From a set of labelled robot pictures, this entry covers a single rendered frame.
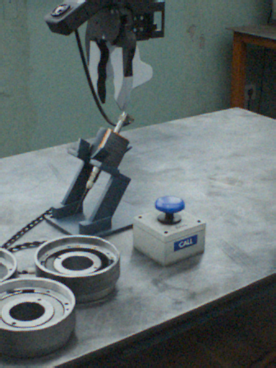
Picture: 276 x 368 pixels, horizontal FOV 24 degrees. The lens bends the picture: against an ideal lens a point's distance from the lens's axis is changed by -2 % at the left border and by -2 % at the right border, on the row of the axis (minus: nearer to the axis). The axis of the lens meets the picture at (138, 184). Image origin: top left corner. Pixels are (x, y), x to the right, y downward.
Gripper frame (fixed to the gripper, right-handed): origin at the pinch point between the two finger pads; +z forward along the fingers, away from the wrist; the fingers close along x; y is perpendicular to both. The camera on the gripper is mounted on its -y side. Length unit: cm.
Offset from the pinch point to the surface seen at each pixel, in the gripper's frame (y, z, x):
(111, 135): -0.7, 4.9, -1.6
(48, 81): 76, 35, 144
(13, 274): -23.2, 14.5, -12.6
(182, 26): 145, 19, 140
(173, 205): -0.8, 10.9, -15.2
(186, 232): -0.3, 14.2, -17.2
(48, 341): -25.7, 16.1, -24.3
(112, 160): -0.4, 8.8, -1.6
